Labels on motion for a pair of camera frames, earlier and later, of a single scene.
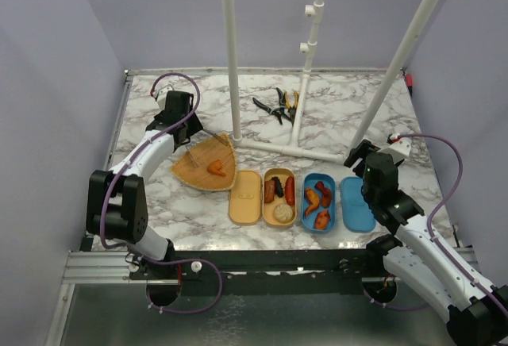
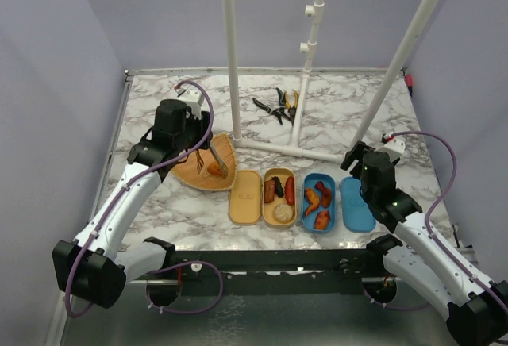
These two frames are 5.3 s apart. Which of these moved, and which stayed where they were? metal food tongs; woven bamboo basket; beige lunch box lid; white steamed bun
Moved: metal food tongs
Stayed: woven bamboo basket; beige lunch box lid; white steamed bun
